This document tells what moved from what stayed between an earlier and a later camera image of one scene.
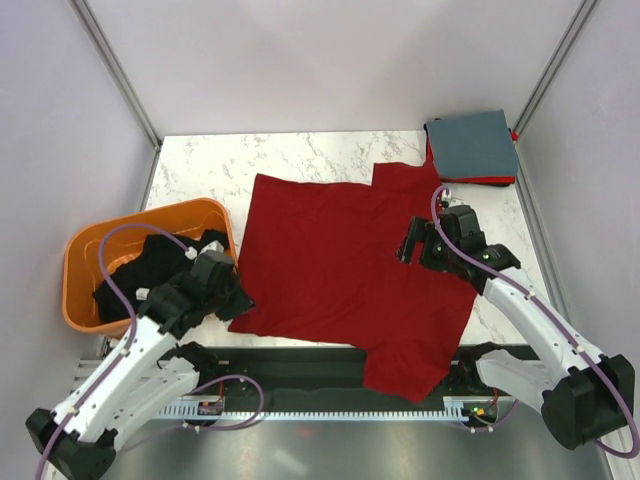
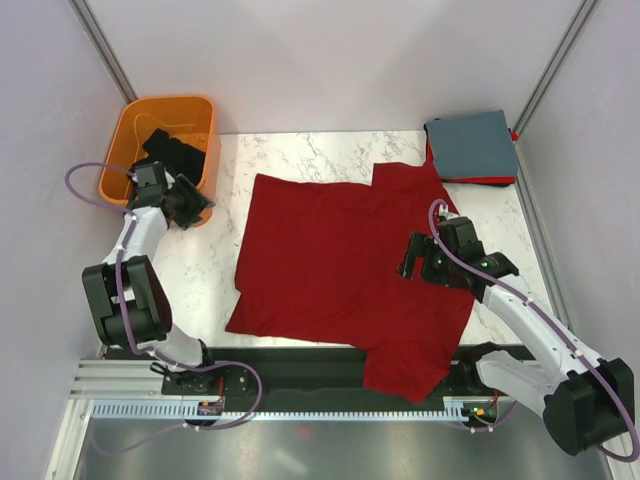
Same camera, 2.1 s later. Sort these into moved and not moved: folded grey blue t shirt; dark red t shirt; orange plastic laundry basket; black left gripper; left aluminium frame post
Moved: orange plastic laundry basket; black left gripper
Not moved: folded grey blue t shirt; left aluminium frame post; dark red t shirt
